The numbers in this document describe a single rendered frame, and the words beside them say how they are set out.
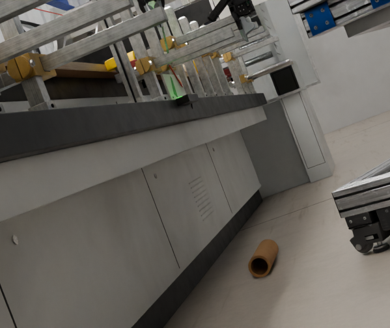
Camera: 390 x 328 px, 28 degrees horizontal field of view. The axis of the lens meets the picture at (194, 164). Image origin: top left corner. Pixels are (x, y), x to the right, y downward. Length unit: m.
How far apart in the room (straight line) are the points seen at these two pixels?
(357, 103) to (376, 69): 0.57
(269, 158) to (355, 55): 6.31
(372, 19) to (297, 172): 3.00
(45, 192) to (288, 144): 4.06
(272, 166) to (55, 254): 3.69
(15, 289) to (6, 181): 0.39
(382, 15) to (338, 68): 9.07
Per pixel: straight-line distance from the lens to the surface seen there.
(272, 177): 5.52
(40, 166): 1.55
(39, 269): 1.86
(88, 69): 2.52
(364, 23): 2.62
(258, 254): 2.79
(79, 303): 2.00
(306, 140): 5.35
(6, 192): 1.39
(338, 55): 11.66
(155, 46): 2.86
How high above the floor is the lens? 0.53
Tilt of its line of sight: 1 degrees down
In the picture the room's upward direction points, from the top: 21 degrees counter-clockwise
